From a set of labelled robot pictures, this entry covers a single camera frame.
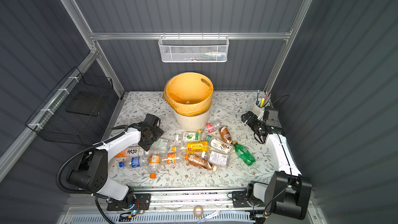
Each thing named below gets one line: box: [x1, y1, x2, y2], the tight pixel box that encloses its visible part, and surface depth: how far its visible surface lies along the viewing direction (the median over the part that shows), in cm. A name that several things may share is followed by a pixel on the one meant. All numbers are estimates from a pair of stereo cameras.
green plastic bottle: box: [232, 140, 257, 166], surface depth 88 cm
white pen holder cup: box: [252, 98, 267, 117], surface depth 102 cm
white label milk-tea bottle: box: [206, 135, 235, 154], surface depth 88 cm
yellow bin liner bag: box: [162, 72, 215, 117], surface depth 91 cm
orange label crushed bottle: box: [160, 152, 185, 166], surface depth 87 cm
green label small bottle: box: [174, 131, 201, 142], surface depth 93 cm
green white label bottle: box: [148, 136, 172, 153], surface depth 91 cm
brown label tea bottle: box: [218, 126, 233, 145], surface depth 93 cm
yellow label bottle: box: [180, 141, 209, 153], surface depth 88 cm
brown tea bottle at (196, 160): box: [183, 154, 212, 171], surface depth 83 cm
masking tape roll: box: [193, 204, 204, 218], surface depth 72 cm
